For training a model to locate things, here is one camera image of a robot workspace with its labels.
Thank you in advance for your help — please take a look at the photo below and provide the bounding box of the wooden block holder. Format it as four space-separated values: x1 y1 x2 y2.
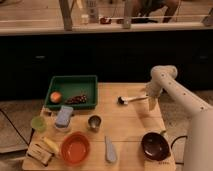
27 144 53 166

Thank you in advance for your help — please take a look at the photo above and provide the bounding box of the green plastic cup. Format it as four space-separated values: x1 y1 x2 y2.
31 116 46 132

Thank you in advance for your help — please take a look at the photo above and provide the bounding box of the yellow banana toy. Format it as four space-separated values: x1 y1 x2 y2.
42 137 59 155

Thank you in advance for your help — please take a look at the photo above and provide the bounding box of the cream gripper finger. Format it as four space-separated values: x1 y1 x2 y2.
148 97 157 110

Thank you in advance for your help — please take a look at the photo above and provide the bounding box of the dark brown bowl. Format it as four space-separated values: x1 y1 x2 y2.
141 132 171 161

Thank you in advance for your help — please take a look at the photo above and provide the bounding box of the green plastic tray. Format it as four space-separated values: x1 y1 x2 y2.
44 75 98 110

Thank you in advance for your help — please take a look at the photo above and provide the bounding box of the orange plastic bowl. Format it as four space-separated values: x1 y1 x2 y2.
60 132 90 166

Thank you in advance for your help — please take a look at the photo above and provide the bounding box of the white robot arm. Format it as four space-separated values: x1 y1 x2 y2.
146 65 213 171

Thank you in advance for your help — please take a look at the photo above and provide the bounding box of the dark grape bunch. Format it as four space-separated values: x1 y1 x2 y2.
65 95 87 105

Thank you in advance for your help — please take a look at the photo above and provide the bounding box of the black cable right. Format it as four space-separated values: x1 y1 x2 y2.
170 134 188 166

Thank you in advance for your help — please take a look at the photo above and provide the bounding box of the red object on shelf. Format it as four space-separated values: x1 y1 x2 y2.
100 17 112 25

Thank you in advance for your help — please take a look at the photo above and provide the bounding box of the black cable left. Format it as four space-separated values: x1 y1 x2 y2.
0 108 34 148

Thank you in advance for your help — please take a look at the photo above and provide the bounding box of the small metal cup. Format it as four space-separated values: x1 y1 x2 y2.
88 115 101 132

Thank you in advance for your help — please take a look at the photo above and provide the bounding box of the grey blue spatula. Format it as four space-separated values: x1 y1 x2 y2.
105 136 117 163

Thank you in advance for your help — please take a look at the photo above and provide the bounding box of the person in background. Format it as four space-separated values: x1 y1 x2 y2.
132 0 179 23

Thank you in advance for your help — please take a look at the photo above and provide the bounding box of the orange peach fruit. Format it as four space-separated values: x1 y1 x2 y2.
50 91 62 103

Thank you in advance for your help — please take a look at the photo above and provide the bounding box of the blue sponge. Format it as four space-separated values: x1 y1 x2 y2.
55 105 74 128

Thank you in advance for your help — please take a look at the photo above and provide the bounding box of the black cable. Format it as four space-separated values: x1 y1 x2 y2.
0 108 34 148
170 134 188 166

